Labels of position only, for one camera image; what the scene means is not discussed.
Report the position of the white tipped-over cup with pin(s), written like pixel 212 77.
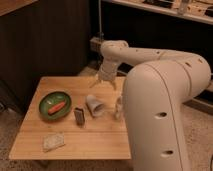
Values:
pixel 95 106

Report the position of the wooden table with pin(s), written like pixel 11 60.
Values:
pixel 100 138

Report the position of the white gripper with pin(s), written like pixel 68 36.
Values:
pixel 106 73

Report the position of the orange carrot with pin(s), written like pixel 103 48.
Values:
pixel 56 108

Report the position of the small white bottle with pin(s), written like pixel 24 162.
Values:
pixel 118 108

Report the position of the dark wooden cabinet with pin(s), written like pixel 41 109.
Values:
pixel 46 38

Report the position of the dark eraser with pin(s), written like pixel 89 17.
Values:
pixel 79 116

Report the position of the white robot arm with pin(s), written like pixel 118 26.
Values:
pixel 159 82

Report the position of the green bowl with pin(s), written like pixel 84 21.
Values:
pixel 52 99

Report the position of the clear plastic snack packet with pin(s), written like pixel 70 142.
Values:
pixel 53 141

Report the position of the metal shelf rack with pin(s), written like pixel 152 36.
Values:
pixel 141 28

